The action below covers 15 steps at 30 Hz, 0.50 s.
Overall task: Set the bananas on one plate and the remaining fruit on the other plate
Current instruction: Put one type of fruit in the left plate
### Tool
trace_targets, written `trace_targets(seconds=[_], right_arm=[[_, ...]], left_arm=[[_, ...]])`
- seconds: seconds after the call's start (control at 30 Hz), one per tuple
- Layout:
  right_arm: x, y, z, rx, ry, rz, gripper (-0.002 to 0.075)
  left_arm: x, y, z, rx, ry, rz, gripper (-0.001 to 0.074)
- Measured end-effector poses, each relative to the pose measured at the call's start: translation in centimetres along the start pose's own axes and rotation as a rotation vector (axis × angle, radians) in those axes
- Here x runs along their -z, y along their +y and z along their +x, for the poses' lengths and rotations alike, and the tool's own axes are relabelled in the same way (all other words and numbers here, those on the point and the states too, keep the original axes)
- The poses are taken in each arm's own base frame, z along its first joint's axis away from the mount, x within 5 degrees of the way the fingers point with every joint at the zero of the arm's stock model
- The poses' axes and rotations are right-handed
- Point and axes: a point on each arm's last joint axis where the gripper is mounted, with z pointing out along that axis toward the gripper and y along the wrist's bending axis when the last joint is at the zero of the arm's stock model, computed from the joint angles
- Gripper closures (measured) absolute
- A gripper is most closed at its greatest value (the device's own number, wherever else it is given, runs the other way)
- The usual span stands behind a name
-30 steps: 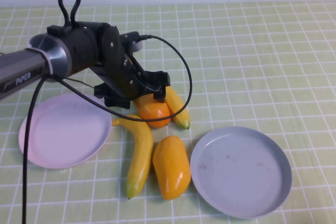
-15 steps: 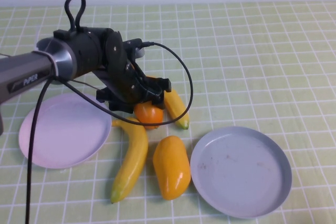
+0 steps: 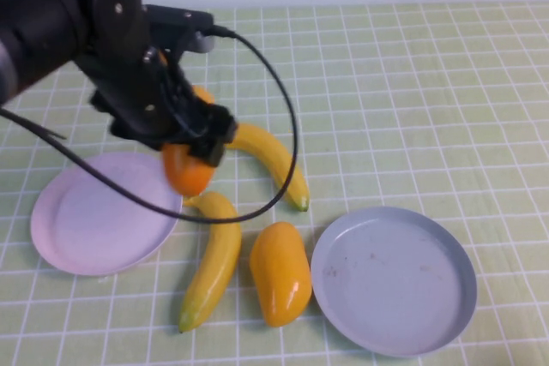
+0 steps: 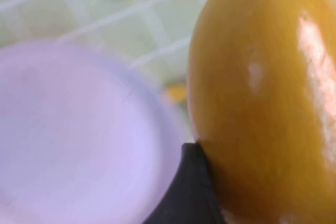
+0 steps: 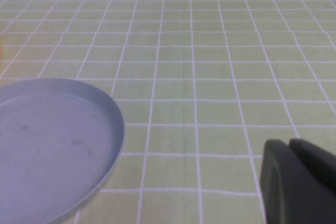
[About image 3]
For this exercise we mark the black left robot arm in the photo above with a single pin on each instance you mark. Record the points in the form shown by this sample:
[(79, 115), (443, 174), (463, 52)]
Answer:
[(47, 23)]

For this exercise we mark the yellow mango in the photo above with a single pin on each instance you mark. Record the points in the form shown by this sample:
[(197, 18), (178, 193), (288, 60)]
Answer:
[(279, 276)]

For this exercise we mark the orange mango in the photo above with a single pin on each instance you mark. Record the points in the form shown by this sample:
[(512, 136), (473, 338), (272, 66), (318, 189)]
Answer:
[(186, 177)]

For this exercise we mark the green checkered tablecloth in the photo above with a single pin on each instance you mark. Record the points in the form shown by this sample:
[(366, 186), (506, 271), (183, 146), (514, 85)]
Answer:
[(429, 104)]

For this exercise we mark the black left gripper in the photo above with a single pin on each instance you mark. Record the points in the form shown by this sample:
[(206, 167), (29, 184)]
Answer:
[(141, 113)]

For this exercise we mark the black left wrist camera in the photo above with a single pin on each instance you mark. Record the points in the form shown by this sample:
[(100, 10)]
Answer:
[(180, 23)]

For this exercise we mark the strongly curved yellow banana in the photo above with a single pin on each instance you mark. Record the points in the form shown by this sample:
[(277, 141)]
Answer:
[(274, 156)]

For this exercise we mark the grey-blue round plate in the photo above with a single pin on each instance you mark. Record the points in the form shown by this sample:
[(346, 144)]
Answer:
[(390, 284)]

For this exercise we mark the pink round plate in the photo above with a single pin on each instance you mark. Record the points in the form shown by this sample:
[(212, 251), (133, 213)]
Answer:
[(94, 233)]

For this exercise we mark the long yellow banana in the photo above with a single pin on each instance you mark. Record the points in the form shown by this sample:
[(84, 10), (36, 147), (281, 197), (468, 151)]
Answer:
[(214, 263)]

